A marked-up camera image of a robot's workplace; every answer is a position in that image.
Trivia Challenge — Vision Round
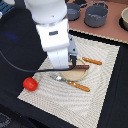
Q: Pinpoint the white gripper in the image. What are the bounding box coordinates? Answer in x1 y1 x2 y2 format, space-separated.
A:
36 19 78 69

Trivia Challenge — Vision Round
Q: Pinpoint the brown grilled toy sausage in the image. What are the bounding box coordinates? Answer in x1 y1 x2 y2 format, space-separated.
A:
70 65 89 70

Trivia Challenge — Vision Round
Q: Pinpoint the red toy tomato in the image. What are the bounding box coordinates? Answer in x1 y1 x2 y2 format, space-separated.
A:
23 77 38 91

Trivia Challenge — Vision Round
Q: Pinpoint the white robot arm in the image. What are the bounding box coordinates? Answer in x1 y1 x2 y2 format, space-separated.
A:
23 0 77 69

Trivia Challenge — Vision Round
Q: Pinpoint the small grey pot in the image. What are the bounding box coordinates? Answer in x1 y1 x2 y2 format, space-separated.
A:
67 3 80 21

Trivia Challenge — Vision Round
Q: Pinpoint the round wooden plate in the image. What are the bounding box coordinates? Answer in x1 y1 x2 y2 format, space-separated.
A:
60 57 89 82

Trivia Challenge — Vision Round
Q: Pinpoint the large grey pot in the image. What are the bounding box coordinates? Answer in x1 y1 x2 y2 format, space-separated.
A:
84 1 108 28

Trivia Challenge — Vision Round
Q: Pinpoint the brown wooden board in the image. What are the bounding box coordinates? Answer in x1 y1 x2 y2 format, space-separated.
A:
69 0 128 43

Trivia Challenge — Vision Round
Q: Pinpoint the beige woven placemat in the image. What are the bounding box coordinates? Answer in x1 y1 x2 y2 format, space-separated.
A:
18 36 119 128

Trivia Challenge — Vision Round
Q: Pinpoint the beige bowl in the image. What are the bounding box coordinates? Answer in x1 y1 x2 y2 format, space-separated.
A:
121 7 128 30

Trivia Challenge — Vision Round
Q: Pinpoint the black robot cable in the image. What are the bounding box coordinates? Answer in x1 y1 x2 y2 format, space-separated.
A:
0 49 76 74

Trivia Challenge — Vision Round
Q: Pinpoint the orange handled toy knife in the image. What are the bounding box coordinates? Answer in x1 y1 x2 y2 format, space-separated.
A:
82 57 102 65

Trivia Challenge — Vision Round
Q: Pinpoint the orange handled toy fork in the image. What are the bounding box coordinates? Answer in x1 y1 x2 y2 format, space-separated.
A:
49 74 90 92

